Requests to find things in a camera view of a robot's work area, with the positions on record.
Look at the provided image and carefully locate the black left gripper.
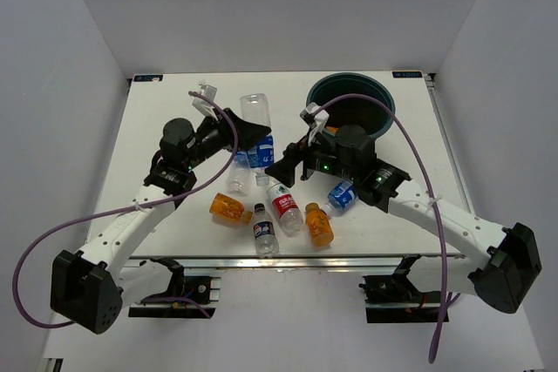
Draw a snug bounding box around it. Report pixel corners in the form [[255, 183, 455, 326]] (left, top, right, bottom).
[[184, 108, 271, 170]]

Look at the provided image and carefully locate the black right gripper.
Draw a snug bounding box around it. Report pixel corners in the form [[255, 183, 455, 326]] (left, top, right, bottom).
[[264, 126, 357, 188]]

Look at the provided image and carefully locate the small blue label bottle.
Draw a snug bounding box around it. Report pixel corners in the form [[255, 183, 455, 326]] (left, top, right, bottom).
[[239, 92, 276, 187]]

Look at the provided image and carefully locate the tall blue label water bottle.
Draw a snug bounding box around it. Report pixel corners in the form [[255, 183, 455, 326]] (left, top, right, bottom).
[[226, 152, 251, 195]]

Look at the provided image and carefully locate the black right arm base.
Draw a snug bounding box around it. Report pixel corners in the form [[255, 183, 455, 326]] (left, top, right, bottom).
[[358, 255, 441, 324]]

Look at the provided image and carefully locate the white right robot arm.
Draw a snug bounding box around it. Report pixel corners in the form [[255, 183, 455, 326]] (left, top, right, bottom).
[[266, 125, 541, 314]]

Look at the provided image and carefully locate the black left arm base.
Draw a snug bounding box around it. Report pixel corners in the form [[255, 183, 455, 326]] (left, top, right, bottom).
[[128, 257, 221, 319]]

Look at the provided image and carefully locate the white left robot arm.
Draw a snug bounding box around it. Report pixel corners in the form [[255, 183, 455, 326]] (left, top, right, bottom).
[[51, 109, 271, 335]]

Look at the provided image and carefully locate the dark green plastic bin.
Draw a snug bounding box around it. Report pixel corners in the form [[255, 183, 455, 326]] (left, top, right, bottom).
[[306, 72, 396, 139]]

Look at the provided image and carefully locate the red label water bottle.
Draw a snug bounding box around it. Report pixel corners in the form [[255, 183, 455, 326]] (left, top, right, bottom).
[[266, 180, 303, 237]]

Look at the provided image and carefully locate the pepsi bottle black cap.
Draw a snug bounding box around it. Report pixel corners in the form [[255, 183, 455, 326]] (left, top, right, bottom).
[[252, 203, 279, 258]]

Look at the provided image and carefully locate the blue sticker left corner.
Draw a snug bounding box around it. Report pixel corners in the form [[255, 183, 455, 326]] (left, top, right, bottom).
[[133, 74, 163, 83]]

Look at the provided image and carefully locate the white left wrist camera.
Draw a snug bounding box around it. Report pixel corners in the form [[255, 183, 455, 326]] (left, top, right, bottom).
[[192, 81, 217, 118]]

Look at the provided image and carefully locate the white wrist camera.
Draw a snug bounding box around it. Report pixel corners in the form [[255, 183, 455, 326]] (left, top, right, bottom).
[[192, 81, 217, 118], [300, 102, 330, 145]]

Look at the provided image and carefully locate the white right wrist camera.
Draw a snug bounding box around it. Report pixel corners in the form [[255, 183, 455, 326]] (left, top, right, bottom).
[[300, 102, 330, 145]]

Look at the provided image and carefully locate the aluminium table front rail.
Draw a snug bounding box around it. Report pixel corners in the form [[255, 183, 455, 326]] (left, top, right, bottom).
[[130, 253, 466, 272]]

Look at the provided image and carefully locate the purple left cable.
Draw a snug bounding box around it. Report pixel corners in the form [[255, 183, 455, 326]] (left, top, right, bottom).
[[11, 91, 240, 329]]

